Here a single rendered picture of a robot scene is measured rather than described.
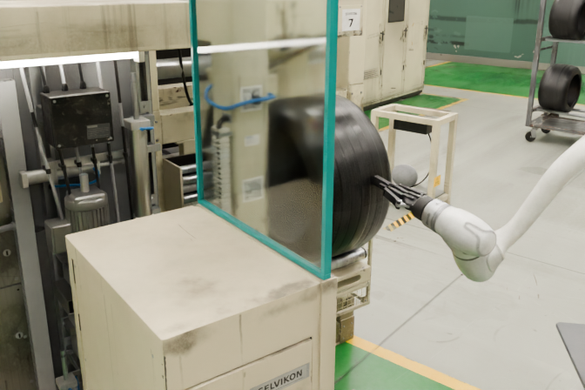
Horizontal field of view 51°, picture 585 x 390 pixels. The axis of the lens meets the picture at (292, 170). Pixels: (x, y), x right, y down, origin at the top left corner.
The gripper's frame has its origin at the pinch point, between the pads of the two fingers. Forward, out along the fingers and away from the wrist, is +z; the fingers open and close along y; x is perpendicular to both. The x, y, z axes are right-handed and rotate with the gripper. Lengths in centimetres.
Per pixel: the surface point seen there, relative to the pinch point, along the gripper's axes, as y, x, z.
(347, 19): -27, -39, 56
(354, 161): 6.5, -6.1, 7.1
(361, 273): -5.7, 40.6, 8.1
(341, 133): 7.2, -13.1, 13.9
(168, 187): 39, 24, 71
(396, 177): -227, 128, 193
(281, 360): 70, 5, -45
